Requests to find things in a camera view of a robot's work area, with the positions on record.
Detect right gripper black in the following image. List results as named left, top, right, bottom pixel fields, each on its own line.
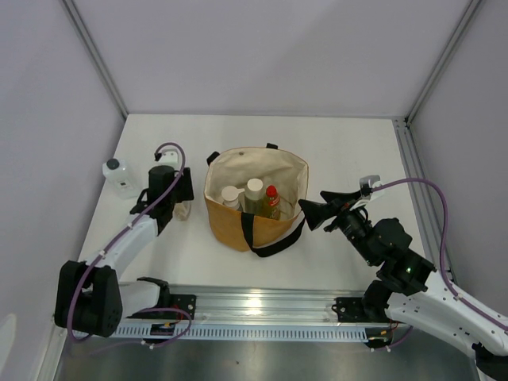
left=297, top=190, right=377, bottom=266

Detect black mounting plate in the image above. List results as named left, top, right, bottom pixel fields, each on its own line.
left=150, top=294, right=196, bottom=321
left=331, top=296, right=383, bottom=323

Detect clear square bottle grey cap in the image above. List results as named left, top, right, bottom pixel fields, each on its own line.
left=102, top=158, right=140, bottom=199

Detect white slotted cable duct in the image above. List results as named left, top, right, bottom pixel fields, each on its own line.
left=111, top=321, right=368, bottom=343

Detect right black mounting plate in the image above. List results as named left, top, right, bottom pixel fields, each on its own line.
left=331, top=296, right=383, bottom=323

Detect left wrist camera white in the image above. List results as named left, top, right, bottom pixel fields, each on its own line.
left=154, top=146, right=181, bottom=170

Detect clear amber soap bottle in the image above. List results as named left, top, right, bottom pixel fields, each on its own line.
left=173, top=201, right=191, bottom=221

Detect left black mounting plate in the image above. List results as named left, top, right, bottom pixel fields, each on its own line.
left=150, top=294, right=196, bottom=321

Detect grey pump bottle beige cap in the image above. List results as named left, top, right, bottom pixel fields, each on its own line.
left=221, top=186, right=244, bottom=211

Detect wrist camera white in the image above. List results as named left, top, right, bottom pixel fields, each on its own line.
left=350, top=175, right=385, bottom=210
left=154, top=146, right=181, bottom=170

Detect yellow dish soap red cap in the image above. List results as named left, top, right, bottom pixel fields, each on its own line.
left=263, top=185, right=280, bottom=220

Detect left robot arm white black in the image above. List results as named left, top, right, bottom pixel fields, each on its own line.
left=54, top=165, right=194, bottom=337

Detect right aluminium frame rail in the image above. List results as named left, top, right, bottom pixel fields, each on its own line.
left=392, top=117, right=442, bottom=267

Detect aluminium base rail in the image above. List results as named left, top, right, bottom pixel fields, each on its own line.
left=170, top=284, right=364, bottom=326

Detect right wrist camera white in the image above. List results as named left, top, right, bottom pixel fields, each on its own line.
left=350, top=175, right=385, bottom=210

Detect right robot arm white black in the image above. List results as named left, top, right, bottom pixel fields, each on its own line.
left=298, top=191, right=507, bottom=380

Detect tan canvas bag black straps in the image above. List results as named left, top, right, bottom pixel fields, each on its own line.
left=202, top=140, right=310, bottom=258

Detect olive bottle white cap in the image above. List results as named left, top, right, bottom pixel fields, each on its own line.
left=244, top=178, right=264, bottom=215

